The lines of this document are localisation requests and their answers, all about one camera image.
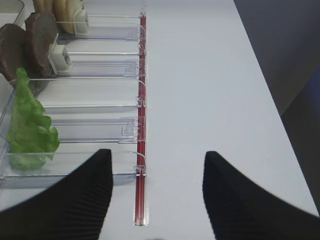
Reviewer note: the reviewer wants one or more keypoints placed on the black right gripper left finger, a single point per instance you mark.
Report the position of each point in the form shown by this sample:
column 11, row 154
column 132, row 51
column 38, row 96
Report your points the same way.
column 74, row 208

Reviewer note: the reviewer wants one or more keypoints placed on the brown meat patty rear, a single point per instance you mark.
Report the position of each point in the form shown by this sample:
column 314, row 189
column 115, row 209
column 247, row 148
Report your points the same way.
column 41, row 31

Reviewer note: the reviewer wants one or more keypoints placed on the red rail strip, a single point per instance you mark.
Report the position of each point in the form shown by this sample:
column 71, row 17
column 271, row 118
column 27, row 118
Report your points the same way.
column 140, row 209

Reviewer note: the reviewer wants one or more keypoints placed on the brown meat patty front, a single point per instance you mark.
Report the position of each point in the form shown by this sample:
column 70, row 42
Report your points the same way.
column 12, row 51

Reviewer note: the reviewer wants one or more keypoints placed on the white pusher block lower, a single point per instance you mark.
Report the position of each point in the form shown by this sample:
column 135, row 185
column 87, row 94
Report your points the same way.
column 59, row 58

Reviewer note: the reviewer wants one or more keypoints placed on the green lettuce leaf in rack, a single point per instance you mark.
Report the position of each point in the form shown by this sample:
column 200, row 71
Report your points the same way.
column 31, row 137

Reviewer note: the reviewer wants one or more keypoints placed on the brown meat patty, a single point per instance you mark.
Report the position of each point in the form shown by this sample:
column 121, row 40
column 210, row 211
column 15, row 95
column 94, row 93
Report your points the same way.
column 41, row 31
column 12, row 51

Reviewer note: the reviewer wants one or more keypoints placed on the tan bun half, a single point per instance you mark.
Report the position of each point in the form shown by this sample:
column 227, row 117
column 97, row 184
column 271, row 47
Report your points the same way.
column 64, row 12
column 43, row 5

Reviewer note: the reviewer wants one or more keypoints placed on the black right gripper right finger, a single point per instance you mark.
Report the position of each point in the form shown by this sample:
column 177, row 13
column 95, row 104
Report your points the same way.
column 239, row 209

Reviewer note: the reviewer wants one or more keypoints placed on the clear acrylic dispenser rack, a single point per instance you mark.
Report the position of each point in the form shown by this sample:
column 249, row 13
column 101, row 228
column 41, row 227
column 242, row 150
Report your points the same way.
column 94, row 105

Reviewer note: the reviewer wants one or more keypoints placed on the white pusher block upper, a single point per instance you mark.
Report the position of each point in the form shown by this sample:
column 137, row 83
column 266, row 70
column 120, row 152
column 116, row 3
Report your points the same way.
column 81, row 22

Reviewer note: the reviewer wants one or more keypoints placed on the tan bun half rear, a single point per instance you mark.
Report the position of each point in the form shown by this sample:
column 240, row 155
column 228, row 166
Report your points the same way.
column 43, row 5

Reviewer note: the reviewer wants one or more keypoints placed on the tan bun half front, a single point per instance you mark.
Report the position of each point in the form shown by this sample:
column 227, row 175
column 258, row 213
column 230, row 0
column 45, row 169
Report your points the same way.
column 64, row 12

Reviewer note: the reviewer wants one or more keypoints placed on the white pusher block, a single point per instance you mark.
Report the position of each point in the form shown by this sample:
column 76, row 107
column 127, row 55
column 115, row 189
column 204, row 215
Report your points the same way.
column 59, row 58
column 81, row 22

